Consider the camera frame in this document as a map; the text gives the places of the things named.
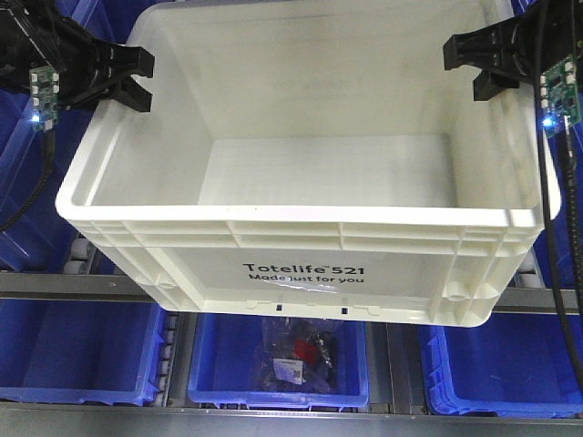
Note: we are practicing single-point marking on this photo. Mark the blue bin lower left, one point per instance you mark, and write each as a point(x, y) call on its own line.
point(80, 351)

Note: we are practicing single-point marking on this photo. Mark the blue bin lower right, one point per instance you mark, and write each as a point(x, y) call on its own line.
point(514, 365)

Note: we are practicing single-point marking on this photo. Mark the plastic bag of parts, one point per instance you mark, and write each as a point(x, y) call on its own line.
point(297, 355)

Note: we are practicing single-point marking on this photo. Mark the blue bin lower middle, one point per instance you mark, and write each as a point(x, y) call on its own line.
point(222, 367)

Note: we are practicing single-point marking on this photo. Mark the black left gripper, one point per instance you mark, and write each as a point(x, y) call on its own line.
point(35, 35)

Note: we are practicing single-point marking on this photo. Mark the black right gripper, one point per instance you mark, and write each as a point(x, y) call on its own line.
point(550, 32)

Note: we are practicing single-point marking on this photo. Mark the blue bin upper left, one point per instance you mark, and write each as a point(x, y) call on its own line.
point(39, 239)

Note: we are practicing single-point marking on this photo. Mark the green circuit board right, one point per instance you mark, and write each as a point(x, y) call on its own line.
point(560, 101)

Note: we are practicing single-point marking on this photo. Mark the white plastic Totelife crate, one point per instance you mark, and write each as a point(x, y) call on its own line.
point(312, 159)

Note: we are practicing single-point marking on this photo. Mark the blue bin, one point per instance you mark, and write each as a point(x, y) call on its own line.
point(39, 239)
point(514, 365)
point(222, 367)
point(80, 351)

